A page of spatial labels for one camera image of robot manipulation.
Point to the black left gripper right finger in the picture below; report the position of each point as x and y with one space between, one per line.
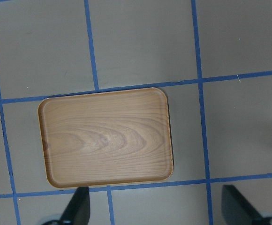
236 209

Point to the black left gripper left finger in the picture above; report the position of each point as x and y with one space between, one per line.
78 209

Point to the wooden tray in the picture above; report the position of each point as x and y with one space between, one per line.
108 138

